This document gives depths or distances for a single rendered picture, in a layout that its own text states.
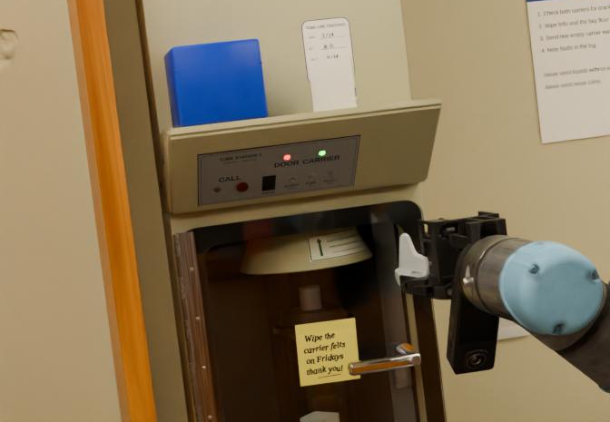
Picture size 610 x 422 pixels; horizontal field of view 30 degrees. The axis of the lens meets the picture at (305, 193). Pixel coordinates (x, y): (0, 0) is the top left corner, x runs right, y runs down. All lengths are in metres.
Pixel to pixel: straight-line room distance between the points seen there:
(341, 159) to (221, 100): 0.17
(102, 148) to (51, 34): 0.56
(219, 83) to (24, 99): 0.59
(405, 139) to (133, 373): 0.42
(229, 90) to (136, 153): 0.55
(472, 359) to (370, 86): 0.41
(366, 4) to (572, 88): 0.65
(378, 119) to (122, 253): 0.33
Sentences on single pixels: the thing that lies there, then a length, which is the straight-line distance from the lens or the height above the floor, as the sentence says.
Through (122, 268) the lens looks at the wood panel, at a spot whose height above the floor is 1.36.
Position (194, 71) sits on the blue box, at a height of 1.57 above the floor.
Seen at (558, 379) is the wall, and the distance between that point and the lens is 2.02.
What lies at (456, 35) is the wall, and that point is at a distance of 1.93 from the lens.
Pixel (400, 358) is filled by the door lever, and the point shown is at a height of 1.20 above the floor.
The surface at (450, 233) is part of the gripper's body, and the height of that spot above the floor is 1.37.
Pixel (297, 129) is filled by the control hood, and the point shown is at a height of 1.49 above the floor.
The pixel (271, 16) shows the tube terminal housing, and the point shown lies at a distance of 1.41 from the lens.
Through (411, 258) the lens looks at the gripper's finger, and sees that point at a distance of 1.23.
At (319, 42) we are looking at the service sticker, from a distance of 1.42.
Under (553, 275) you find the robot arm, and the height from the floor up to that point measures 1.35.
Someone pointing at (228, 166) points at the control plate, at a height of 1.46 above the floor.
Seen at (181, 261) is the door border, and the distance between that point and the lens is 1.37.
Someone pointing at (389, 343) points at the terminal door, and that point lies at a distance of 1.43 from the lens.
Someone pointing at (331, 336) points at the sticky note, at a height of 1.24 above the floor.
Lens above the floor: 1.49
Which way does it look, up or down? 3 degrees down
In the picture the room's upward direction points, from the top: 7 degrees counter-clockwise
